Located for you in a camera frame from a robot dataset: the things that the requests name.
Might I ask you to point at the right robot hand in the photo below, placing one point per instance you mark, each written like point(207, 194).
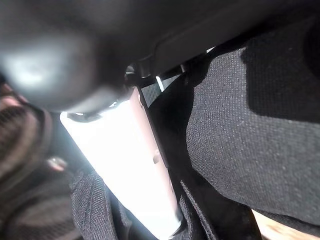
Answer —
point(100, 37)

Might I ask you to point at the black garment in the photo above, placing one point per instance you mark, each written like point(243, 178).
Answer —
point(225, 150)

